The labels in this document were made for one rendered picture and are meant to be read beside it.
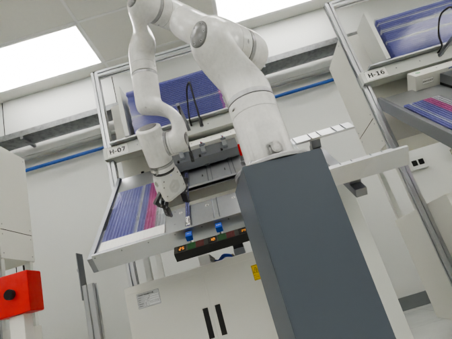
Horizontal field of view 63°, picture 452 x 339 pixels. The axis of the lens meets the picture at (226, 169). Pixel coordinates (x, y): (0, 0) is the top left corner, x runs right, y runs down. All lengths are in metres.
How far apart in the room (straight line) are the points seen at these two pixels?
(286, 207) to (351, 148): 2.87
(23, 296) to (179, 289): 0.60
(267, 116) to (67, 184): 3.17
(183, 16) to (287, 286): 0.80
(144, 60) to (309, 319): 0.97
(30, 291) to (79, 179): 2.25
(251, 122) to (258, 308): 0.96
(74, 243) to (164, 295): 2.13
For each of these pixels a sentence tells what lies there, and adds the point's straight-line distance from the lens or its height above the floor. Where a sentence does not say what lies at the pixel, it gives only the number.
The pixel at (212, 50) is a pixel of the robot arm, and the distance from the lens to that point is 0.94.
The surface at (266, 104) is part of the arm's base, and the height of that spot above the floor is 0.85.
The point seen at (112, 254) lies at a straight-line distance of 1.43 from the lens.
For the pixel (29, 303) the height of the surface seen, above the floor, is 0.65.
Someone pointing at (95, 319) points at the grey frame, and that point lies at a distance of 1.45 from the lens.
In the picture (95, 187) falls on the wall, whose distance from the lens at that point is 3.74.
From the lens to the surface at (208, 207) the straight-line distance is 1.47.
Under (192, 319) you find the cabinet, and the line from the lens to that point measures 1.66.
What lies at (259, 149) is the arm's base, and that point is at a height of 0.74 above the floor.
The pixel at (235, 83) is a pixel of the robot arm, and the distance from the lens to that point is 0.92.
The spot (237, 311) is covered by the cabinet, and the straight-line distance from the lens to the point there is 1.64.
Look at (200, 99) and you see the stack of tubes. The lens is 2.05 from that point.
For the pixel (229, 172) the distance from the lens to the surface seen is 1.70.
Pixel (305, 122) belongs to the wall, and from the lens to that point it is 3.65.
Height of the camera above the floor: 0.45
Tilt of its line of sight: 19 degrees up
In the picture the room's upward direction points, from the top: 16 degrees counter-clockwise
